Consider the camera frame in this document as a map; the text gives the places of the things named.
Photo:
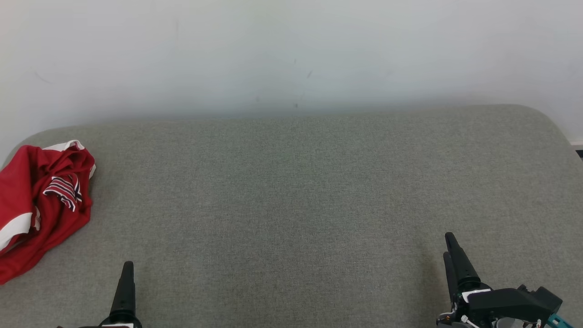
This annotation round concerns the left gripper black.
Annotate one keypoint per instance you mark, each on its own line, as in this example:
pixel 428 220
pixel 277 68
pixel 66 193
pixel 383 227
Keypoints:
pixel 120 325

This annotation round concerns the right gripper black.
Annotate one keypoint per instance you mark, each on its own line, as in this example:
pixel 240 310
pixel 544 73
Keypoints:
pixel 492 305

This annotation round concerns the red white-sleeved t-shirt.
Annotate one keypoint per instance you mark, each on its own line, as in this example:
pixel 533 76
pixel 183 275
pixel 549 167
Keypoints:
pixel 63 191

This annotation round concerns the grey fabric sofa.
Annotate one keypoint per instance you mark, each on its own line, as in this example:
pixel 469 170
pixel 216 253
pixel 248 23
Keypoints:
pixel 300 205

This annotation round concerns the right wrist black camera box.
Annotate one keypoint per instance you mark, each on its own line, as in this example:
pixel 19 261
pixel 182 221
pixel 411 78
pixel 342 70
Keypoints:
pixel 544 298

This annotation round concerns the white wall baseboard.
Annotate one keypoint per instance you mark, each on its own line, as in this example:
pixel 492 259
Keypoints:
pixel 577 145

